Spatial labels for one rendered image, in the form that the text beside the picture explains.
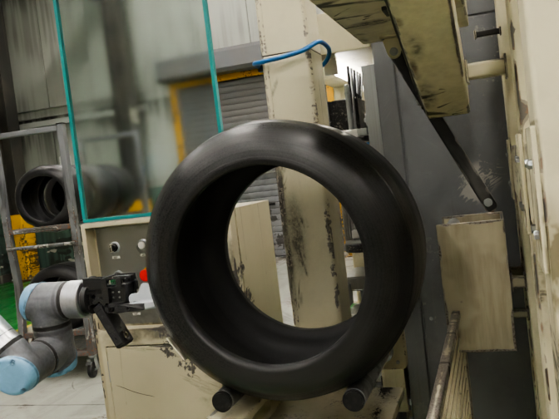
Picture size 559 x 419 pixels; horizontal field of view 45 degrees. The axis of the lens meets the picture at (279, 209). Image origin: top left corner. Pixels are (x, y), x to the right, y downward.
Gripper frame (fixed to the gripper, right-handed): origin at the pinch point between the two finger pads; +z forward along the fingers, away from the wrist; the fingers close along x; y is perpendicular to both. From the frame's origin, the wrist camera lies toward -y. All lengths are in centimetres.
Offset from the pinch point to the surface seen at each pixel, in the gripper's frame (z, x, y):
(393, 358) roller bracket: 46, 25, -21
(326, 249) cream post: 31.7, 27.7, 6.4
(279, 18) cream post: 26, 28, 65
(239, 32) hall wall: -305, 917, 264
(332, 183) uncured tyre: 44, -12, 24
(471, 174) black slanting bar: 68, 21, 22
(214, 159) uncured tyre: 20.9, -11.9, 30.9
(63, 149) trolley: -224, 287, 61
